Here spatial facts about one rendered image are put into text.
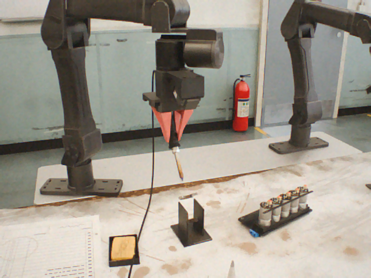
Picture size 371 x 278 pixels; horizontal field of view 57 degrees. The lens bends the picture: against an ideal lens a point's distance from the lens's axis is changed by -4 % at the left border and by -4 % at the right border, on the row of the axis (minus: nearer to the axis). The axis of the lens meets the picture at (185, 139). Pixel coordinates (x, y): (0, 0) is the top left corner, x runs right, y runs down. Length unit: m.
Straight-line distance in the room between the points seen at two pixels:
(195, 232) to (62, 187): 0.37
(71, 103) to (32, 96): 2.40
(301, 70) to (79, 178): 0.71
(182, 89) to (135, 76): 2.64
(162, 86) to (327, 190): 0.51
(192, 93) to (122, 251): 0.31
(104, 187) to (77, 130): 0.17
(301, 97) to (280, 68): 2.62
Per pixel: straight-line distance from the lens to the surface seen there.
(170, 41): 0.66
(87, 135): 0.83
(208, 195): 0.87
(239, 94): 3.42
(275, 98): 3.79
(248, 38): 3.56
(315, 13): 1.09
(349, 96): 4.48
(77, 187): 0.90
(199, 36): 0.65
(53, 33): 0.79
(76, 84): 0.81
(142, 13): 0.68
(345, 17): 1.03
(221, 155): 1.09
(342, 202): 0.91
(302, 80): 1.13
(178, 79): 0.60
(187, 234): 0.71
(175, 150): 0.72
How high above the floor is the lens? 1.18
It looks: 21 degrees down
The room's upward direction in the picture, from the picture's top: straight up
